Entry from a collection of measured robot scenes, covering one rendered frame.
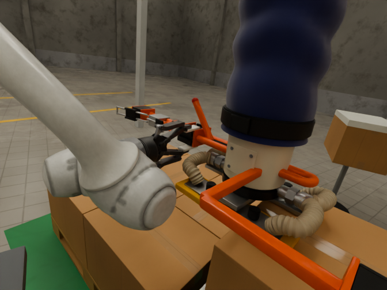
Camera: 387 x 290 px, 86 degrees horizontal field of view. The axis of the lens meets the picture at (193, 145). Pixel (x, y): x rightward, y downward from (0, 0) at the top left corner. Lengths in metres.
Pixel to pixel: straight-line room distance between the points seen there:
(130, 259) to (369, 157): 2.00
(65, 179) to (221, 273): 0.37
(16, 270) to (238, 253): 0.57
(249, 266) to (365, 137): 1.89
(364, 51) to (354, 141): 8.15
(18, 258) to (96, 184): 0.51
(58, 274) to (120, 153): 1.44
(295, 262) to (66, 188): 0.39
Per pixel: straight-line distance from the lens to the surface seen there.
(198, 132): 0.70
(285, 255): 0.33
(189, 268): 0.97
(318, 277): 0.32
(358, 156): 2.29
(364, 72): 10.11
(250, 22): 0.50
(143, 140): 0.56
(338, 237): 0.67
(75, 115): 0.31
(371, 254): 0.68
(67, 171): 0.46
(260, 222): 0.55
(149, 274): 0.95
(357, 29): 10.52
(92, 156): 0.32
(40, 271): 1.77
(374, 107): 9.92
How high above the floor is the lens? 1.31
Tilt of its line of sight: 21 degrees down
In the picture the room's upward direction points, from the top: 7 degrees clockwise
